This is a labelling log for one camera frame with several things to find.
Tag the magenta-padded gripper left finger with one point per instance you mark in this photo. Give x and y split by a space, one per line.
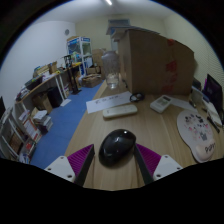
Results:
60 166

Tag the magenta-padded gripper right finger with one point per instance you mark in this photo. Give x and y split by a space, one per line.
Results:
166 166

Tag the black computer mouse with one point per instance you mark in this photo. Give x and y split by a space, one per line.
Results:
116 148

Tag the white printed mouse pad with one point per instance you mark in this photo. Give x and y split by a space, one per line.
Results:
195 130

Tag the white shelf unit with books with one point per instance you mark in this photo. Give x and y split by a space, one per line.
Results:
20 136

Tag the small white remote control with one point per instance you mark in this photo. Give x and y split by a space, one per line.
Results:
160 103

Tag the black bin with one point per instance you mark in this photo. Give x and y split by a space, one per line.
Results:
55 96

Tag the white paper sheet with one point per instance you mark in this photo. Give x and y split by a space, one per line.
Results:
106 101

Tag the black monitor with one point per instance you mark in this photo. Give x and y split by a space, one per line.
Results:
1 107

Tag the cluttered wooden side desk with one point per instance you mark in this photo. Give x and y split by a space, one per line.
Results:
43 83

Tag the black office chair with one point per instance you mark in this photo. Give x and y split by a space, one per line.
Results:
213 91

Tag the black floor stand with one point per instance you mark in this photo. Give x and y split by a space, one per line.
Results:
71 76

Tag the open cardboard box on floor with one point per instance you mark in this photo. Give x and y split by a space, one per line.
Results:
91 81

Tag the large brown cardboard box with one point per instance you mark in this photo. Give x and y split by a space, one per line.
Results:
150 63

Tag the clear glass vase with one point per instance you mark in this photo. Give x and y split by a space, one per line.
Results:
110 68

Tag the blue glass display cabinet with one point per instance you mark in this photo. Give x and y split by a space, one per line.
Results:
80 50

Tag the frosted glass door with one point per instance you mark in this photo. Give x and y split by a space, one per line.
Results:
116 22

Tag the ceiling tube light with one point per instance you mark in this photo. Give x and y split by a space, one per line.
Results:
108 2

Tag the round wall clock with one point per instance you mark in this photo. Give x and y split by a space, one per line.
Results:
67 32

